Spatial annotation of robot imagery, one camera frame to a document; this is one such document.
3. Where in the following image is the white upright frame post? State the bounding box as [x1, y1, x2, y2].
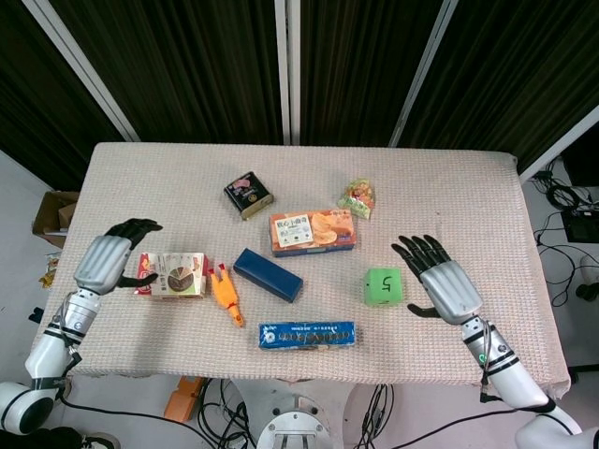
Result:
[289, 0, 301, 145]
[273, 0, 292, 145]

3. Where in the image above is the white slanted frame post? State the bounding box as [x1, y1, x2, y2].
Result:
[388, 0, 458, 147]
[518, 105, 599, 183]
[22, 0, 141, 142]

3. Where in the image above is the yellow rubber chicken toy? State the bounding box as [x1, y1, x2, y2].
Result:
[208, 263, 246, 328]

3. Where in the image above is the orange blue cookie box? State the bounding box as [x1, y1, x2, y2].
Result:
[269, 209, 356, 258]

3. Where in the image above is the black curtain panel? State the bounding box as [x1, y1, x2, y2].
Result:
[49, 0, 285, 145]
[397, 0, 599, 174]
[0, 0, 127, 193]
[299, 0, 444, 147]

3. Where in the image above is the grey round robot base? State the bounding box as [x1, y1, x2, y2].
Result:
[256, 395, 338, 449]

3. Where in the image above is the black white shoe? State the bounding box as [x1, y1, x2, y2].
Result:
[46, 427, 121, 449]

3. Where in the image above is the black cable bundle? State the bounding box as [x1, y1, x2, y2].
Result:
[58, 377, 258, 449]
[533, 158, 599, 310]

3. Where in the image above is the plain dark blue box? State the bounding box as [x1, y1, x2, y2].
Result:
[232, 247, 304, 304]

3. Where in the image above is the blue Oreo cookie box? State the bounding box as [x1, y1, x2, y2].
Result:
[257, 320, 357, 351]

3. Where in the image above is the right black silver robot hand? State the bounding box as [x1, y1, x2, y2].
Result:
[390, 234, 484, 326]

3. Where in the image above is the green snack packet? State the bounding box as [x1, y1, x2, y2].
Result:
[337, 178, 378, 220]

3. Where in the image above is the black luncheon meat can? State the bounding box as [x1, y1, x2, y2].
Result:
[223, 170, 275, 221]

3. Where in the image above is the white red green carton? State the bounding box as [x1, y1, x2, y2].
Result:
[135, 252, 211, 299]

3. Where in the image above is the yellow snack wrapper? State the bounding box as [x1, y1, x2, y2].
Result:
[39, 254, 62, 289]

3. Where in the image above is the black flat device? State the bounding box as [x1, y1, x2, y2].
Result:
[561, 208, 599, 243]

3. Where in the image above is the green numbered foam cube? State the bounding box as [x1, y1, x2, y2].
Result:
[363, 267, 404, 308]

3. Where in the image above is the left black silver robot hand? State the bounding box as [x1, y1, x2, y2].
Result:
[73, 217, 164, 296]

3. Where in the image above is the beige waffle tablecloth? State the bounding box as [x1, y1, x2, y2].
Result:
[40, 142, 572, 398]

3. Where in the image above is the brown cardboard box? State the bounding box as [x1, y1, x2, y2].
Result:
[31, 190, 80, 249]

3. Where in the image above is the orange box under table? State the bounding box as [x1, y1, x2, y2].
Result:
[163, 376, 207, 422]

